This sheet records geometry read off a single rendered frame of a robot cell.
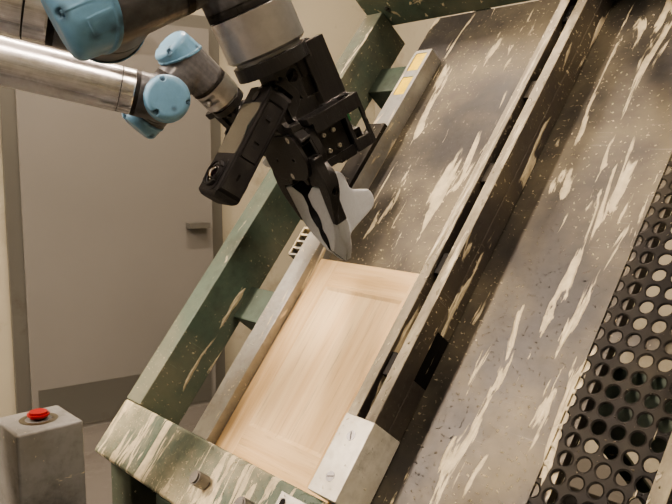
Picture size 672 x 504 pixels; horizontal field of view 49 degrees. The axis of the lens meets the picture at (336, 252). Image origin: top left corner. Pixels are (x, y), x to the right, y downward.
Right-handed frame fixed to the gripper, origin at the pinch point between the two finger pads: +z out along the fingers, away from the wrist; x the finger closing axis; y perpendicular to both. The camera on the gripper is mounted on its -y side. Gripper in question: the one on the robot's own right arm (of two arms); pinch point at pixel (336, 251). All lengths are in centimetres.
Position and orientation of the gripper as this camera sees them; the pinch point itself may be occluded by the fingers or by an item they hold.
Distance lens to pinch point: 74.6
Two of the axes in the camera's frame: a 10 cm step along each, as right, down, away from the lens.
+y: 7.4, -5.2, 4.3
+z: 3.8, 8.5, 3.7
